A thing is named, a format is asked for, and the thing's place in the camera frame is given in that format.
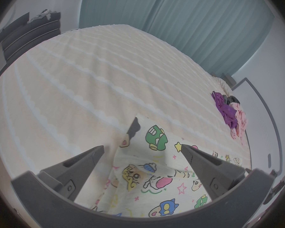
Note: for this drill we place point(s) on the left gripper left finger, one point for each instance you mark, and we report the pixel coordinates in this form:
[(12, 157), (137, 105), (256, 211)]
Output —
[(83, 167)]

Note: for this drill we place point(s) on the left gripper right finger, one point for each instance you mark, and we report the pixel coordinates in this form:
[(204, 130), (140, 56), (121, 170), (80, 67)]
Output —
[(211, 172)]

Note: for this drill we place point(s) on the white printed pyjama top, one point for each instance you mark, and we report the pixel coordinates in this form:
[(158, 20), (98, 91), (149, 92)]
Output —
[(156, 174)]

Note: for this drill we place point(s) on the bed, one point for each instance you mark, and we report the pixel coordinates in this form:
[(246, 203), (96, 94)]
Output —
[(85, 79)]

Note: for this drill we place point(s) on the pink garment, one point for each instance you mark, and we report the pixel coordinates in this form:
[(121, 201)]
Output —
[(241, 117)]

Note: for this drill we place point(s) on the purple garment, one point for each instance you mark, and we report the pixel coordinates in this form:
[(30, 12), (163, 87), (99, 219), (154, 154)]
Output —
[(225, 110)]

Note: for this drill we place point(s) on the grey garment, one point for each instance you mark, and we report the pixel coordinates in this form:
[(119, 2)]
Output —
[(225, 100)]

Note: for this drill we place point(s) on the black garment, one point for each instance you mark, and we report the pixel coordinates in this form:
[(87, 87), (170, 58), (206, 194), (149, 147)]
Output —
[(235, 100)]

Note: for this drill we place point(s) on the cream pillow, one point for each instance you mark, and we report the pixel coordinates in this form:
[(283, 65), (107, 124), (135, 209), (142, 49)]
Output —
[(224, 85)]

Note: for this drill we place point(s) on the grey bedside table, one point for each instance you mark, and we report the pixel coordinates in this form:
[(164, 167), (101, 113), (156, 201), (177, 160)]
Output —
[(229, 78)]

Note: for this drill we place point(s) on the black chest of drawers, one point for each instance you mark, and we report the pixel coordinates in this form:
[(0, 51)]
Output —
[(26, 39)]

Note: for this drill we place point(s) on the blue-green curtain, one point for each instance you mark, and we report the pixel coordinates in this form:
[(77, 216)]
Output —
[(180, 20)]

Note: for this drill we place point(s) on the grey crumpled cloth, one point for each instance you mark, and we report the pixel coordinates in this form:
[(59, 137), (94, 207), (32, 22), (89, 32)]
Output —
[(44, 14)]

